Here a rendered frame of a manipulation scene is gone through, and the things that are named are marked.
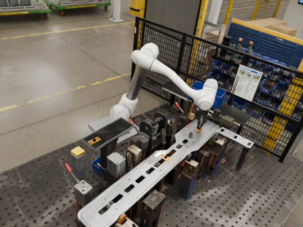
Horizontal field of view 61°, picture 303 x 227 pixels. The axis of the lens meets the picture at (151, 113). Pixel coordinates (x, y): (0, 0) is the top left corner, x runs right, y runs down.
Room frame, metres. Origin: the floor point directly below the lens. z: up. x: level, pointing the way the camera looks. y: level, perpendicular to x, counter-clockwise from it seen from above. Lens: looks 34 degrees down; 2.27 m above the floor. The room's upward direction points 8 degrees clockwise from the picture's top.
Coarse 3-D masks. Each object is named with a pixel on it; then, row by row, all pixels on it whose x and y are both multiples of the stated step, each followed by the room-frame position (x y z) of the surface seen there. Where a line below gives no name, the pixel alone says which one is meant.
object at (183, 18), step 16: (144, 0) 4.45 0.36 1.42; (160, 0) 4.22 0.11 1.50; (176, 0) 3.99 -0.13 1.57; (192, 0) 3.80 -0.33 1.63; (144, 16) 4.43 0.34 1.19; (160, 16) 4.19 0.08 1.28; (176, 16) 3.96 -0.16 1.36; (192, 16) 3.77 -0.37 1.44; (144, 32) 4.42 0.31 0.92; (160, 32) 4.15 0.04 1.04; (192, 32) 3.73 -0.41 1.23; (160, 48) 4.12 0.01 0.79; (176, 48) 3.90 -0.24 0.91; (192, 48) 3.69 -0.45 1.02; (176, 64) 3.87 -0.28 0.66; (192, 64) 3.63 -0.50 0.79
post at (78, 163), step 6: (72, 156) 1.12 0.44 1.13; (78, 156) 1.11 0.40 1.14; (84, 156) 1.14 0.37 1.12; (72, 162) 1.12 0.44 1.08; (78, 162) 1.10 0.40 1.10; (84, 162) 1.14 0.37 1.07; (72, 168) 1.13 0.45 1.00; (78, 168) 1.10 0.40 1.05; (84, 168) 1.14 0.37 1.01; (78, 174) 1.11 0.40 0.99; (84, 174) 1.14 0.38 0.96; (84, 180) 1.14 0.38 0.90
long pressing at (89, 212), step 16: (192, 128) 1.75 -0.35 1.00; (208, 128) 1.78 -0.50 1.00; (176, 144) 1.52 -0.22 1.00; (192, 144) 1.55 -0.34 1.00; (144, 160) 1.30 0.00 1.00; (176, 160) 1.34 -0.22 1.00; (128, 176) 1.14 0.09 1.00; (144, 176) 1.16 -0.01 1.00; (160, 176) 1.18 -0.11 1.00; (112, 192) 1.00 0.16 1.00; (128, 192) 1.01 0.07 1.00; (144, 192) 1.03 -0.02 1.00; (96, 208) 0.88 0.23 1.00; (112, 208) 0.89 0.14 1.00; (128, 208) 0.91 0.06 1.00; (96, 224) 0.78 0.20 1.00; (112, 224) 0.80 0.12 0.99
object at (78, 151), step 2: (78, 146) 1.18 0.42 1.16; (74, 148) 1.16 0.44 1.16; (76, 148) 1.16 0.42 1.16; (78, 148) 1.16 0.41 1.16; (80, 148) 1.16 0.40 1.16; (72, 150) 1.13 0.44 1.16; (74, 150) 1.14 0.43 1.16; (76, 150) 1.14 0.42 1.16; (78, 150) 1.14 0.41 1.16; (80, 150) 1.14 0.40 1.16; (82, 150) 1.15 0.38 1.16; (84, 150) 1.15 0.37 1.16; (72, 152) 1.12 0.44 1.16; (74, 152) 1.12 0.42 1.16; (76, 152) 1.12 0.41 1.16; (78, 152) 1.13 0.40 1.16; (80, 152) 1.13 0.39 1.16; (82, 152) 1.13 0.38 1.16; (74, 154) 1.11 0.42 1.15; (76, 154) 1.11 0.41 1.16; (78, 154) 1.11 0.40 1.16
